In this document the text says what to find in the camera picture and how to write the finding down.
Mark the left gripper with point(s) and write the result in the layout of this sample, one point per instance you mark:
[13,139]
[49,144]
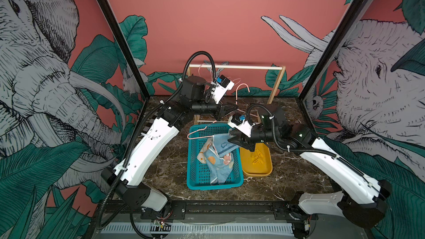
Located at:
[227,110]

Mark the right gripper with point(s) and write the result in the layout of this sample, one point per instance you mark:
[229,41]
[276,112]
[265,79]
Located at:
[247,145]

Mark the blue towel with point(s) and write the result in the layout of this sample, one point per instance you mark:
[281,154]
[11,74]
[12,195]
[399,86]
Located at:
[219,175]
[222,146]

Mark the white orange lion towel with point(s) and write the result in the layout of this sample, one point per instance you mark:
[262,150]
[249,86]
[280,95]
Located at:
[207,155]

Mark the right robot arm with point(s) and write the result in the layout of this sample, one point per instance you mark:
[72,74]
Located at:
[362,198]

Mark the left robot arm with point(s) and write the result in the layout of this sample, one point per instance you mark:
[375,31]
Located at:
[191,98]

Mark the yellow plastic tray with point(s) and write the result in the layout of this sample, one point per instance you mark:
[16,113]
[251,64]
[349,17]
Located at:
[249,169]

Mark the wooden clothes rack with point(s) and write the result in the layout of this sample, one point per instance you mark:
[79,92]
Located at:
[280,69]

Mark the teal plastic basket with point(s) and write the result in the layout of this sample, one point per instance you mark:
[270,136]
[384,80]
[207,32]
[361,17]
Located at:
[206,171]

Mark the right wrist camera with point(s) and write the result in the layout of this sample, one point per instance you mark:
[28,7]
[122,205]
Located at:
[240,122]

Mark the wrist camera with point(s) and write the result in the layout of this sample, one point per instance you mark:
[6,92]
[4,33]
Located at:
[240,122]
[221,86]

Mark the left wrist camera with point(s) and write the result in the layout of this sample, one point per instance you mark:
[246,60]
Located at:
[221,86]

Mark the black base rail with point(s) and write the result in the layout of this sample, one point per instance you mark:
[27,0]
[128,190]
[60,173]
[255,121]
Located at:
[183,209]

